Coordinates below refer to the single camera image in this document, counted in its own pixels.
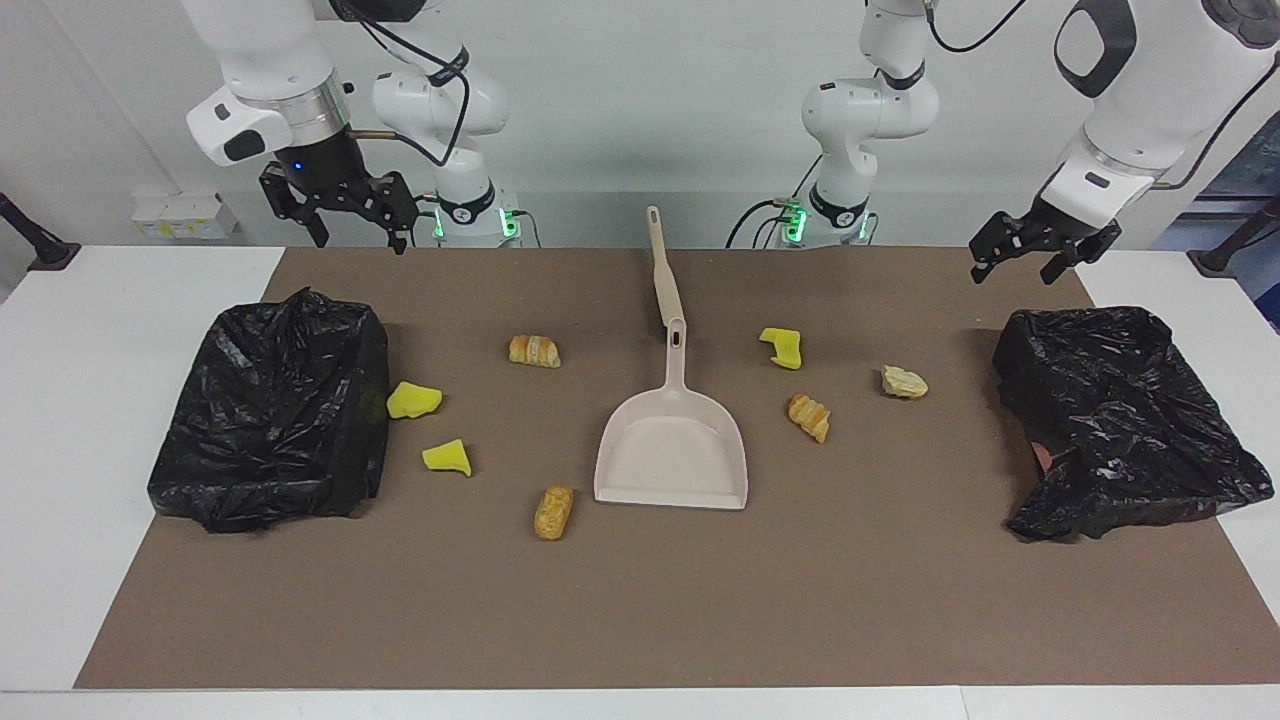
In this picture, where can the blue grey cabinet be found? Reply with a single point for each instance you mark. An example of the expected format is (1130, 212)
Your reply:
(1250, 175)

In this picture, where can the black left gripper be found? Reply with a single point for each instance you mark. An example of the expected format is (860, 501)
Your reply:
(1060, 230)

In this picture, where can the pale bread chunk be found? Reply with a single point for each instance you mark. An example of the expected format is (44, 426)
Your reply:
(903, 382)

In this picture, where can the golden croissant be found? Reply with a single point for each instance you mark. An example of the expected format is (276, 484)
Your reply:
(809, 417)
(534, 351)

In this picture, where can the black bag lined trash bin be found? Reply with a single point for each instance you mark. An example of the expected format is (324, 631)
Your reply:
(270, 420)
(1120, 420)

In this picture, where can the beige plastic dustpan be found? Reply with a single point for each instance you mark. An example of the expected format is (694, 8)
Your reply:
(670, 450)

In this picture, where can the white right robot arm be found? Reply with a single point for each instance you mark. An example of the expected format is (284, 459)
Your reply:
(260, 50)

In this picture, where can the brown oblong bread roll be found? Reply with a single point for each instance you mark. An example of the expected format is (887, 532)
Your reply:
(553, 512)

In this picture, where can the brown table mat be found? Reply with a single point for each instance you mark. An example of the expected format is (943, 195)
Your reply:
(800, 600)

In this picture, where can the yellow sponge piece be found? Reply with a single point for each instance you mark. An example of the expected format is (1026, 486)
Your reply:
(412, 401)
(447, 459)
(783, 349)

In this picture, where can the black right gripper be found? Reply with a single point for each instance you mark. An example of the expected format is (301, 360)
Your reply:
(325, 165)

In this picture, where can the white wall socket box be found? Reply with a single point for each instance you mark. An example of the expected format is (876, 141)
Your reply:
(185, 215)

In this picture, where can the beige hand brush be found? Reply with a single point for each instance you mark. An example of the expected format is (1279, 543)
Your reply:
(662, 270)

